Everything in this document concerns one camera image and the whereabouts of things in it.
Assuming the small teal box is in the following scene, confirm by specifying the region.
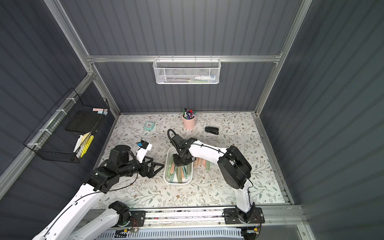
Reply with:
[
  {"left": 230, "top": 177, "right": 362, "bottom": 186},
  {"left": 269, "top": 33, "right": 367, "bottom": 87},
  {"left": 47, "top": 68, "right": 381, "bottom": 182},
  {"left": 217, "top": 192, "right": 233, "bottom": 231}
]
[{"left": 144, "top": 122, "right": 156, "bottom": 131}]

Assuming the white tube in basket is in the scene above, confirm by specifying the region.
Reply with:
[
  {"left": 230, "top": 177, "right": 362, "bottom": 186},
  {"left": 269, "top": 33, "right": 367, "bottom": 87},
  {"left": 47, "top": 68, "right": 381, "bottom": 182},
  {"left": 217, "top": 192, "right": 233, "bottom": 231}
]
[{"left": 195, "top": 76, "right": 216, "bottom": 84}]

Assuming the white wire wall basket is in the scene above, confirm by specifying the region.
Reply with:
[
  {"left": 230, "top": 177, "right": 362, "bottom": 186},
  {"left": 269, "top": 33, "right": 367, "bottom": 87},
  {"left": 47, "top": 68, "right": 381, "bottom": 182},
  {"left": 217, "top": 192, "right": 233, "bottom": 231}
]
[{"left": 153, "top": 59, "right": 222, "bottom": 85}]

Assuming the olive green fruit knife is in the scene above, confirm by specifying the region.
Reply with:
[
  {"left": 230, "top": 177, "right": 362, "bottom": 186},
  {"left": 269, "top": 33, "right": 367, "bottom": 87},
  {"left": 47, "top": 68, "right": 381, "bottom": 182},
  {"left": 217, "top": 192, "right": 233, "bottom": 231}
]
[{"left": 177, "top": 167, "right": 184, "bottom": 184}]

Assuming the black stapler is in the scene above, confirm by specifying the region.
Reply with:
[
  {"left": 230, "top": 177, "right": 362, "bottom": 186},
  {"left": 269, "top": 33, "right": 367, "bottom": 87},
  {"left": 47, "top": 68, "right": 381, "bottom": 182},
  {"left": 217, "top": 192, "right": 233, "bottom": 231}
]
[{"left": 205, "top": 127, "right": 219, "bottom": 135}]

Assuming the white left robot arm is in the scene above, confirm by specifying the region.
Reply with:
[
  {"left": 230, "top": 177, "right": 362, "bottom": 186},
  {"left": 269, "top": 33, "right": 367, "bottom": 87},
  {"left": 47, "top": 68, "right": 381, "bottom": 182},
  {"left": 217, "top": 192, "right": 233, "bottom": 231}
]
[{"left": 34, "top": 142, "right": 165, "bottom": 240}]

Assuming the yellow notepad in basket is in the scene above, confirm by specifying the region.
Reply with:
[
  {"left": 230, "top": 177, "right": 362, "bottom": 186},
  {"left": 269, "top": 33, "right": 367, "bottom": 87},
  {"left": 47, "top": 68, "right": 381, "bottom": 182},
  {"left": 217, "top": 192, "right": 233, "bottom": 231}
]
[{"left": 74, "top": 132, "right": 94, "bottom": 159}]

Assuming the pink fruit knife in box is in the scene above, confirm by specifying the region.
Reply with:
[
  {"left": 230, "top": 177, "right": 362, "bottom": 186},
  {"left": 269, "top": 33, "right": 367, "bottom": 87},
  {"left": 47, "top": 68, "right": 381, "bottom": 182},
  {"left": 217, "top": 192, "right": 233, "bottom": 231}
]
[{"left": 170, "top": 163, "right": 175, "bottom": 175}]

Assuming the white oval storage box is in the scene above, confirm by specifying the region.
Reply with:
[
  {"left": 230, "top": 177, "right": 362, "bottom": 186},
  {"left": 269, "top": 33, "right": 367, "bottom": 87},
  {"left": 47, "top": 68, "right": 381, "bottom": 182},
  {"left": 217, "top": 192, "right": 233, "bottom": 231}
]
[{"left": 163, "top": 147, "right": 193, "bottom": 185}]

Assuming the black notebook in basket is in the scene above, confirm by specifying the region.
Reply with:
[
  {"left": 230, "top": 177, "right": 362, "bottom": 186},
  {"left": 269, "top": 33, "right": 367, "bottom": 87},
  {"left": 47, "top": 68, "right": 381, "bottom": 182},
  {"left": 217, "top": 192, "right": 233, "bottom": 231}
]
[{"left": 65, "top": 111, "right": 105, "bottom": 134}]

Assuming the pink pen cup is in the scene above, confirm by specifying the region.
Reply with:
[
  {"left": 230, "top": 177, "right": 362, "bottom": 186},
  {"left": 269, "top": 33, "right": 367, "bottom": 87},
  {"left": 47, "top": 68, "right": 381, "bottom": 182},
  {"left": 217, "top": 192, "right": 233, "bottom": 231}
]
[{"left": 183, "top": 116, "right": 196, "bottom": 130}]

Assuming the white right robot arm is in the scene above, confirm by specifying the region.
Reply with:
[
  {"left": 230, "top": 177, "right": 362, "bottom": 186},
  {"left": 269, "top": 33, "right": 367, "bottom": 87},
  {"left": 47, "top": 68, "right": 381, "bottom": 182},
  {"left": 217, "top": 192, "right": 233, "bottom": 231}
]
[{"left": 167, "top": 129, "right": 257, "bottom": 223}]

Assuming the black wire side basket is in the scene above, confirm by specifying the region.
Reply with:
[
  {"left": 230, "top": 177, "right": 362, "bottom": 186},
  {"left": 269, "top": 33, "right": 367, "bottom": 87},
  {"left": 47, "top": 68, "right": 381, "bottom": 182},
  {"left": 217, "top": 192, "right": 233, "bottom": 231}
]
[{"left": 24, "top": 91, "right": 110, "bottom": 164}]

